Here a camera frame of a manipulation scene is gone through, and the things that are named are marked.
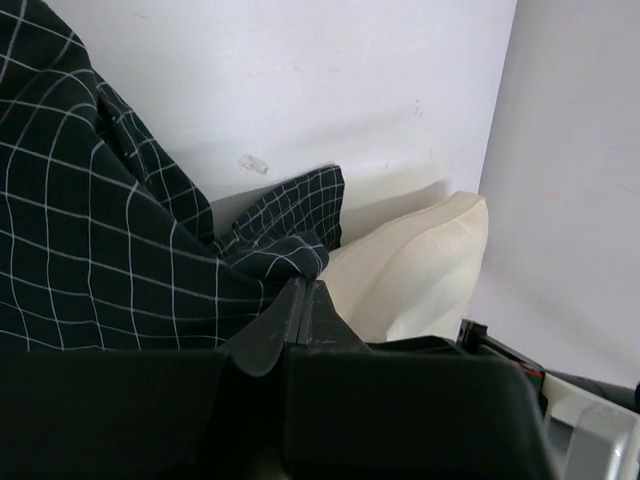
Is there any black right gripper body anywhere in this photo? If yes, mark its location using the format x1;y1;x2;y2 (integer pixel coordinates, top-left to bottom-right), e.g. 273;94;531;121
368;319;545;400

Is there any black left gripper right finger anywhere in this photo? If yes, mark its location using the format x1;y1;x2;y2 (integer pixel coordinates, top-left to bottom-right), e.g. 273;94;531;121
298;281;369;350

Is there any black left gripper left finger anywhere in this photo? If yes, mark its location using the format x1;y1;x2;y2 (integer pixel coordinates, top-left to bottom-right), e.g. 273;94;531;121
222;278;306;378

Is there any cream pillow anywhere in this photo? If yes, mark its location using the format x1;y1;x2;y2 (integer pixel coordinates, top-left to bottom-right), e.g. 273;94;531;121
319;192;489;343

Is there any dark checked pillowcase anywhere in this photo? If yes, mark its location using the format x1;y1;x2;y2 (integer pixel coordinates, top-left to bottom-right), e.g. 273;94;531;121
1;1;345;352

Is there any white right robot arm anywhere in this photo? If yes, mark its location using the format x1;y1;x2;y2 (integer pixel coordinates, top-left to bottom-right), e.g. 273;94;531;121
370;319;639;479

